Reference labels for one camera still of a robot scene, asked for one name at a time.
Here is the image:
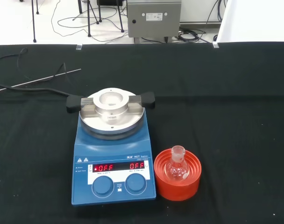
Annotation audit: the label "aluminium heating block, black handles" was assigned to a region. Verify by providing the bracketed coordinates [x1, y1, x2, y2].
[65, 88, 156, 141]

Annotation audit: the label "grey metal cabinet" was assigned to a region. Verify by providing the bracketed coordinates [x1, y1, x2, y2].
[127, 0, 182, 44]

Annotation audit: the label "black floor cable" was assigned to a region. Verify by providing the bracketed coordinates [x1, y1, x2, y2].
[50, 0, 129, 43]

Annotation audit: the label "white board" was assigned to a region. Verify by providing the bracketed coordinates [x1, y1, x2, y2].
[215, 0, 284, 44]

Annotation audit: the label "thin steel rod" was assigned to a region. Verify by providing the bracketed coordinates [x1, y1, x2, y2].
[0, 68, 82, 93]

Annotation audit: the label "orange flask support ring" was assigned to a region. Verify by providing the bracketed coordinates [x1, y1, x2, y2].
[153, 149, 202, 202]

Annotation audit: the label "heater with blue base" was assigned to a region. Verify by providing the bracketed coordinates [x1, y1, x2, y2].
[71, 113, 157, 206]

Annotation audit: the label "grey hanging cables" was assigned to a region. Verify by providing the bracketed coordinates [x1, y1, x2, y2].
[206, 0, 227, 24]

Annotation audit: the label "black coiled cable bundle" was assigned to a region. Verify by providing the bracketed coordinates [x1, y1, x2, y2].
[177, 27, 212, 44]

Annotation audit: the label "black bench cloth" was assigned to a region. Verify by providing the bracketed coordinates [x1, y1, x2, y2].
[0, 42, 284, 224]

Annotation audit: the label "black cable on cloth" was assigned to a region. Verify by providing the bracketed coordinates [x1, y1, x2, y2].
[0, 47, 74, 98]

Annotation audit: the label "black tripod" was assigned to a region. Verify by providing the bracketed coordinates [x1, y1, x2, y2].
[77, 0, 125, 38]
[19, 0, 40, 43]

